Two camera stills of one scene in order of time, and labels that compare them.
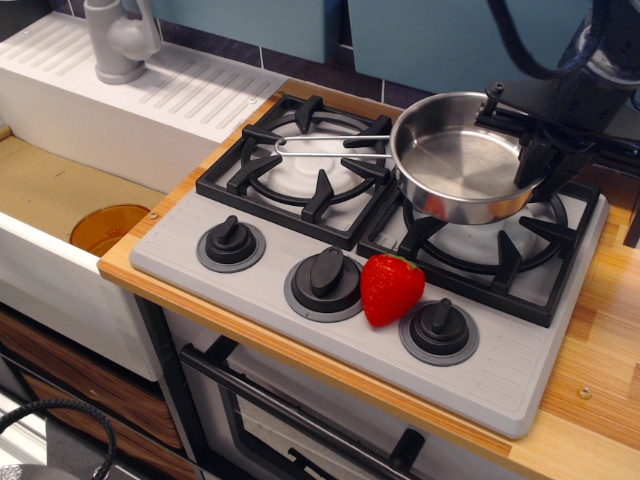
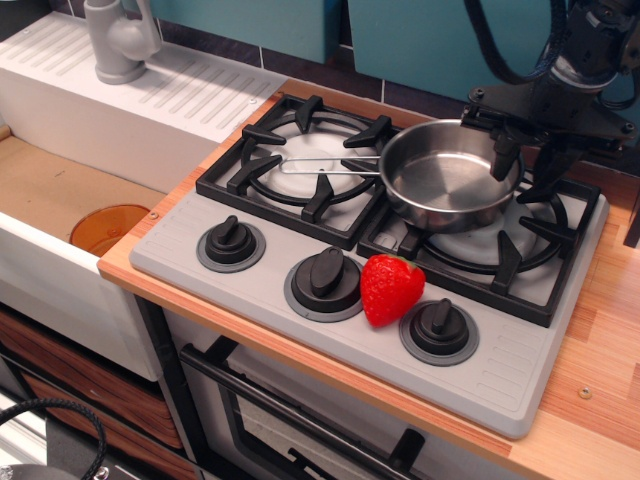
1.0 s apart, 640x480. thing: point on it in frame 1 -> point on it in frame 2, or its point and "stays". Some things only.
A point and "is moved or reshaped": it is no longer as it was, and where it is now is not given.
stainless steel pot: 447,160 is moved or reshaped
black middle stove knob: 325,287 stays
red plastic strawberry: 389,286 stays
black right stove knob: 438,333 stays
